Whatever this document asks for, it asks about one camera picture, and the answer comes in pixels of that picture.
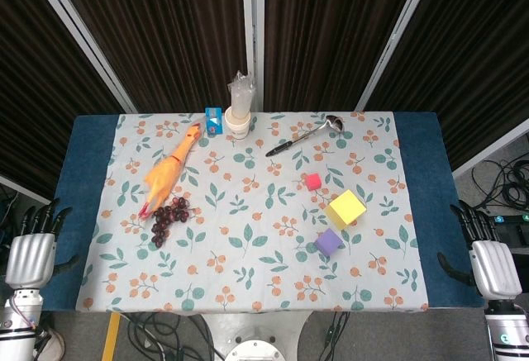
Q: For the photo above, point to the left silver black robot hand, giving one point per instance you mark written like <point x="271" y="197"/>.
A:
<point x="31" y="257"/>

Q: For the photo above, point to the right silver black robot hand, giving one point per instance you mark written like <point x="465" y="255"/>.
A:
<point x="496" y="268"/>

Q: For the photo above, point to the large yellow foam cube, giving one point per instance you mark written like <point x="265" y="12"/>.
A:
<point x="345" y="209"/>

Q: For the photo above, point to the purple cube block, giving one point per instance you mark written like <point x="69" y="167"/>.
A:
<point x="328" y="242"/>

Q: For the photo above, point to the small pink foam cube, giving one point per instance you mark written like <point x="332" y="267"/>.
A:
<point x="313" y="182"/>

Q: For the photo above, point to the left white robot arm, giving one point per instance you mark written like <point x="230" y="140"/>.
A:
<point x="18" y="328"/>

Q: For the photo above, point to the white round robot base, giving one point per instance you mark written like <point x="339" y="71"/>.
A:
<point x="256" y="350"/>

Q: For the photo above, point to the black power strip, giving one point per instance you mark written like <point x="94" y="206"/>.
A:
<point x="512" y="220"/>

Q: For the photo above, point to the white worn sneaker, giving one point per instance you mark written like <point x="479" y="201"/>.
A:
<point x="53" y="346"/>

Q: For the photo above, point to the yellow floor tape strip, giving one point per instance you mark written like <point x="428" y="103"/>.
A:
<point x="111" y="336"/>

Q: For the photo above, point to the blue table cover cloth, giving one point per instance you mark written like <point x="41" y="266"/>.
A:
<point x="89" y="150"/>

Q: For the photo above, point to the dark red grape bunch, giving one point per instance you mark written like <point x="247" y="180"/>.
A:
<point x="167" y="214"/>

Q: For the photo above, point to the orange rubber chicken toy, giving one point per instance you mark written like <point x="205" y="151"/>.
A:
<point x="165" y="171"/>

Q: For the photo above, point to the dark brown curtain panel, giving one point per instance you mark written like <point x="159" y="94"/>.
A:
<point x="165" y="34"/>
<point x="29" y="88"/>
<point x="322" y="34"/>
<point x="475" y="47"/>

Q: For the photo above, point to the floral leaf print tablecloth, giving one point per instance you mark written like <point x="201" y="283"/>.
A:
<point x="248" y="262"/>

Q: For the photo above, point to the small blue carton box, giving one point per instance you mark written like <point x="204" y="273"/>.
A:
<point x="214" y="120"/>

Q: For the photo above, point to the white paper cup stack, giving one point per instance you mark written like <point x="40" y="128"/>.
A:
<point x="237" y="127"/>

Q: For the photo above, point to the plastic-wrapped cup sleeve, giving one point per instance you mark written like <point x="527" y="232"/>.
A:
<point x="241" y="96"/>

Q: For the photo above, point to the grey aluminium frame post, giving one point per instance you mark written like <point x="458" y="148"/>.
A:
<point x="82" y="34"/>
<point x="253" y="26"/>
<point x="392" y="39"/>

